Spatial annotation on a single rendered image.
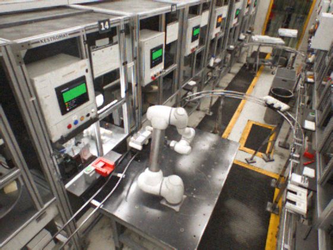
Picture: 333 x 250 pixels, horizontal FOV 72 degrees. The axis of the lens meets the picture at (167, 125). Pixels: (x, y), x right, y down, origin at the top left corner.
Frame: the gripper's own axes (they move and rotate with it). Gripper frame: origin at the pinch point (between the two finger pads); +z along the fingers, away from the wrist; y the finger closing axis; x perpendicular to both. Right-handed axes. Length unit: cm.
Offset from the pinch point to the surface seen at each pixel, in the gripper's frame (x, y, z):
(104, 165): 59, 3, 14
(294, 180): -13, 2, -134
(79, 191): 89, 1, 12
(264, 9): -797, 31, 37
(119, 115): 3.1, 14.1, 42.5
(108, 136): 26.2, 3.5, 38.6
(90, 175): 78, 10, 10
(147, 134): 2.2, 2.6, 6.7
